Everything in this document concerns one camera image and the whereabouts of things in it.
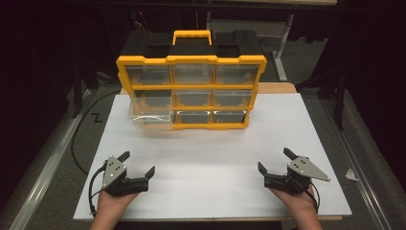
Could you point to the black stand leg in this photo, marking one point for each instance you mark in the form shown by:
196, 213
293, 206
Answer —
341, 102
76, 92

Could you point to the metal floor rail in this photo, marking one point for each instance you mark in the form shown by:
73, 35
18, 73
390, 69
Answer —
41, 179
357, 179

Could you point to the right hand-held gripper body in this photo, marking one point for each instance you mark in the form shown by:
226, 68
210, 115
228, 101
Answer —
295, 174

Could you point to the white paper scrap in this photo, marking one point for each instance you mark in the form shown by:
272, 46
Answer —
351, 175

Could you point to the row of clear cabinet drawers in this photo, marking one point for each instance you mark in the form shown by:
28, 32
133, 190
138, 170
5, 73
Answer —
193, 74

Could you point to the white board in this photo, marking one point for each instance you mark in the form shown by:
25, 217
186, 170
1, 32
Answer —
204, 166

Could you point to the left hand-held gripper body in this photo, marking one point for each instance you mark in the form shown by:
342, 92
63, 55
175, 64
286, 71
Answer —
114, 171

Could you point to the clear plastic drawer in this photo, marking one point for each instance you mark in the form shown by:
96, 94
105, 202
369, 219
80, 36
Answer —
150, 120

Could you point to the person's right hand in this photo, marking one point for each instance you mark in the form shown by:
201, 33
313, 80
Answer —
295, 201

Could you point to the person's left hand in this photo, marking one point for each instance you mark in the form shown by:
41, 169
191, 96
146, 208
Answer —
114, 202

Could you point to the yellow and black organizer cabinet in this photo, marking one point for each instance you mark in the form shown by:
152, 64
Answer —
191, 59

